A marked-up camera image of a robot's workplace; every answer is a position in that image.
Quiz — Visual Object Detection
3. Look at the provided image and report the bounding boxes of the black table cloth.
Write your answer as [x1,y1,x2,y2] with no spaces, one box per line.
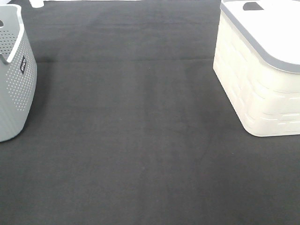
[0,0,300,225]

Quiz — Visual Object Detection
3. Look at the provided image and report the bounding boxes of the white plastic storage basket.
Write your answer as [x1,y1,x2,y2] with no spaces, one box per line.
[213,12,300,137]

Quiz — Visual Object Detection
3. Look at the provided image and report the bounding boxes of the grey perforated laundry basket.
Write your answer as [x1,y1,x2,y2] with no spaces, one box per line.
[0,4,37,142]

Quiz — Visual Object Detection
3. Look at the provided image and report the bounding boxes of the white grey-rimmed basket lid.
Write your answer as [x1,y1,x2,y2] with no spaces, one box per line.
[220,0,300,74]

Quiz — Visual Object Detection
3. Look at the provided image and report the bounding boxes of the white paper cup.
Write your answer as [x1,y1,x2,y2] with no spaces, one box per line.
[29,0,44,8]

